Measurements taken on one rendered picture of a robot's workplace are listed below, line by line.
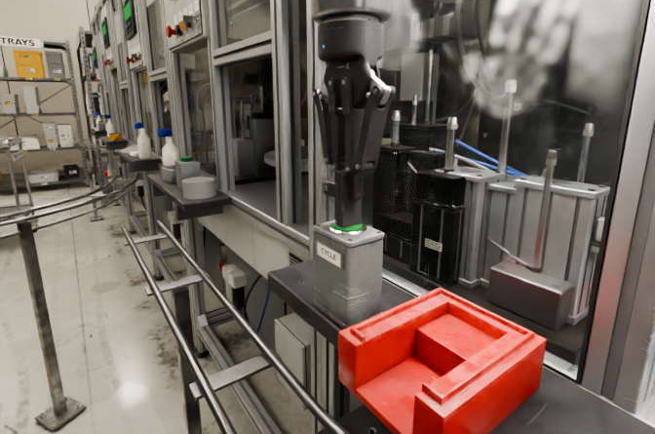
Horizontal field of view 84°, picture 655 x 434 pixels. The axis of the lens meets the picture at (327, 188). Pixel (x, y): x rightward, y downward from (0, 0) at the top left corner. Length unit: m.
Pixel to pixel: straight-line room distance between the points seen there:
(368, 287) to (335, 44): 0.29
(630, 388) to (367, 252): 0.27
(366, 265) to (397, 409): 0.16
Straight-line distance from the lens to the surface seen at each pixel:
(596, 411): 0.46
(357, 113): 0.43
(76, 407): 1.93
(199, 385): 0.58
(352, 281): 0.45
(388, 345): 0.40
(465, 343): 0.42
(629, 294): 0.43
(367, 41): 0.42
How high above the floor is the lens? 1.18
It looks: 13 degrees down
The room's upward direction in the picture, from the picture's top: straight up
